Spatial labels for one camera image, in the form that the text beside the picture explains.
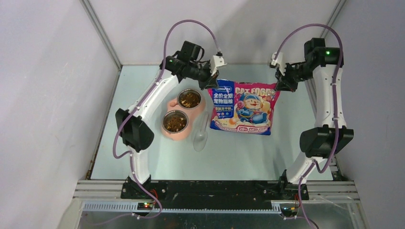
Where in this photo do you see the left corner aluminium post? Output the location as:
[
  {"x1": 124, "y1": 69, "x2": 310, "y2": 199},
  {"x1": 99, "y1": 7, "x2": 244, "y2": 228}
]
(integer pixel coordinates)
[{"x1": 80, "y1": 0, "x2": 123, "y2": 71}]

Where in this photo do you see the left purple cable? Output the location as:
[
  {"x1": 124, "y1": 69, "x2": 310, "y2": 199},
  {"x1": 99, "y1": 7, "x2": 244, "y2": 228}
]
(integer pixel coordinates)
[{"x1": 113, "y1": 19, "x2": 222, "y2": 220}]

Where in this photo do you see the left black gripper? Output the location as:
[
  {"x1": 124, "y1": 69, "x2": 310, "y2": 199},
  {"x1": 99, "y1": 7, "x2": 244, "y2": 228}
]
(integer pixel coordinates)
[{"x1": 187, "y1": 60, "x2": 218, "y2": 90}]

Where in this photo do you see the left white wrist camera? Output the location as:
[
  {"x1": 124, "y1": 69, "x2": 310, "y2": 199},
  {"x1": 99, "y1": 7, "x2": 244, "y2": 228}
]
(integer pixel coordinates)
[{"x1": 209, "y1": 52, "x2": 226, "y2": 76}]

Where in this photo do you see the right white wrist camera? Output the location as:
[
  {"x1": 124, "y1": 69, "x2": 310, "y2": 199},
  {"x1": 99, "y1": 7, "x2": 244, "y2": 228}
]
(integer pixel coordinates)
[{"x1": 269, "y1": 52, "x2": 286, "y2": 76}]

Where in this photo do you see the far steel bowl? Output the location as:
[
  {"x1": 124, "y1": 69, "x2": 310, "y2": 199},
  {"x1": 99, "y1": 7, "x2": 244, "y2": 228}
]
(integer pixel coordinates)
[{"x1": 177, "y1": 89, "x2": 202, "y2": 109}]

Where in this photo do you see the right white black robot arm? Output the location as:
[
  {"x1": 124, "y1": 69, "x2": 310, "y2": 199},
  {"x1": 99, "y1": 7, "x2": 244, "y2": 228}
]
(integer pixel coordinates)
[{"x1": 269, "y1": 38, "x2": 354, "y2": 199}]

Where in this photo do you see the brown kibble pet food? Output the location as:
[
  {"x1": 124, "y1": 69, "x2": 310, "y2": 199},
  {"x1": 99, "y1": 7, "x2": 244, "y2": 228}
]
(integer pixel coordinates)
[{"x1": 163, "y1": 113, "x2": 187, "y2": 133}]

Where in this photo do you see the steel bowl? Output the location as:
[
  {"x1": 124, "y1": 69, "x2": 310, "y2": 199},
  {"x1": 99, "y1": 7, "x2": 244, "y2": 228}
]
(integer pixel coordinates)
[
  {"x1": 177, "y1": 89, "x2": 202, "y2": 109},
  {"x1": 162, "y1": 110, "x2": 189, "y2": 134}
]

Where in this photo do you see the near steel bowl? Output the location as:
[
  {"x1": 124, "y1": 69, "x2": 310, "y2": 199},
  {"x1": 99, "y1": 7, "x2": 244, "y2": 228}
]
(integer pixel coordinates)
[{"x1": 162, "y1": 110, "x2": 189, "y2": 134}]

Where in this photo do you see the purple cable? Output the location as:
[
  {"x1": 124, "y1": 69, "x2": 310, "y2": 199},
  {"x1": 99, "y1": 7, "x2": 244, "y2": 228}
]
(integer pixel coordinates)
[
  {"x1": 273, "y1": 23, "x2": 345, "y2": 229},
  {"x1": 113, "y1": 19, "x2": 222, "y2": 220}
]

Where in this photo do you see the corner aluminium post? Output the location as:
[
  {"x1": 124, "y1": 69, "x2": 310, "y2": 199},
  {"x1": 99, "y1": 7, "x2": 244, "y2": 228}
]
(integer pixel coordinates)
[
  {"x1": 80, "y1": 0, "x2": 123, "y2": 71},
  {"x1": 320, "y1": 0, "x2": 347, "y2": 38}
]

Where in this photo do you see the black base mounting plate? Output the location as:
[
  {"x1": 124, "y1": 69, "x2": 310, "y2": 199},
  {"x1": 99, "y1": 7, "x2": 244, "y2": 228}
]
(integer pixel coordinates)
[{"x1": 120, "y1": 178, "x2": 309, "y2": 210}]

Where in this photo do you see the clear plastic scoop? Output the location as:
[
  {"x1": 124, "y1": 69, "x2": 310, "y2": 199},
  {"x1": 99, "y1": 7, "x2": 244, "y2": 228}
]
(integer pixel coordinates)
[{"x1": 193, "y1": 112, "x2": 210, "y2": 152}]

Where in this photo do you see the right controller board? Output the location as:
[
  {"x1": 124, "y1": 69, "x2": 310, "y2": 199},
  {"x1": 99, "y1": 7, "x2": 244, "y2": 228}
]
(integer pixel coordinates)
[{"x1": 280, "y1": 207, "x2": 300, "y2": 219}]

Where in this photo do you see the aluminium front frame rail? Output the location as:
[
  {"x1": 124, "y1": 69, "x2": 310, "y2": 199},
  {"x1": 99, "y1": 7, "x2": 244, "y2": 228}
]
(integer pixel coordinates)
[{"x1": 74, "y1": 180, "x2": 362, "y2": 214}]

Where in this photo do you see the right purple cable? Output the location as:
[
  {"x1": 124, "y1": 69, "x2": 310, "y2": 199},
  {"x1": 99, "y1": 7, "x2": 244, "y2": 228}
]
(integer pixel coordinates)
[{"x1": 273, "y1": 23, "x2": 345, "y2": 229}]

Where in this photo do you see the controller board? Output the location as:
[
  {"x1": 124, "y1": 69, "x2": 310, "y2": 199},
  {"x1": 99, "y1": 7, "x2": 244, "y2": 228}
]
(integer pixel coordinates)
[
  {"x1": 137, "y1": 202, "x2": 154, "y2": 210},
  {"x1": 280, "y1": 207, "x2": 300, "y2": 219}
]

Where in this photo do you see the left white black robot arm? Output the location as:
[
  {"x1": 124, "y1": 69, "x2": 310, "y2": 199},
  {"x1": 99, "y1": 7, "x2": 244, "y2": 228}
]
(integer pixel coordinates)
[{"x1": 113, "y1": 41, "x2": 225, "y2": 199}]

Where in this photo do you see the pink double bowl feeder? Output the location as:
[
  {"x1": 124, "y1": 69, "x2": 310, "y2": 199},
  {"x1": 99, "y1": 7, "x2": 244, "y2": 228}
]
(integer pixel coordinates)
[{"x1": 161, "y1": 88, "x2": 206, "y2": 141}]

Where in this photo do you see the pink pet food bag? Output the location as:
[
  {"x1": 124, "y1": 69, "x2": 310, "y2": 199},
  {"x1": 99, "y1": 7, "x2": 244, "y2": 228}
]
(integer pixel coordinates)
[{"x1": 208, "y1": 80, "x2": 280, "y2": 135}]

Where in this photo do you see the left controller board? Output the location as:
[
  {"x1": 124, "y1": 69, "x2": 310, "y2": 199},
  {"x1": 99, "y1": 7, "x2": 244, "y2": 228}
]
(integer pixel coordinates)
[{"x1": 137, "y1": 202, "x2": 154, "y2": 210}]

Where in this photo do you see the right corner aluminium post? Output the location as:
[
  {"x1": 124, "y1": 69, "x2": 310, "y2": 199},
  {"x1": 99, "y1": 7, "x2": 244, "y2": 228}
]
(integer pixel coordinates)
[{"x1": 320, "y1": 0, "x2": 347, "y2": 38}]

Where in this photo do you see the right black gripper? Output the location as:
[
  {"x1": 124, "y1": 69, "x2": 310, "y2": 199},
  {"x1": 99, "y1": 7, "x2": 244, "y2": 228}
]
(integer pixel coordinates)
[{"x1": 275, "y1": 62, "x2": 314, "y2": 93}]

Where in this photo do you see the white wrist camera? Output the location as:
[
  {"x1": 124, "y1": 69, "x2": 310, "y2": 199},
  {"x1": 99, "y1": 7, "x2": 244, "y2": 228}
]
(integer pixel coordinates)
[
  {"x1": 209, "y1": 52, "x2": 226, "y2": 76},
  {"x1": 269, "y1": 52, "x2": 286, "y2": 76}
]

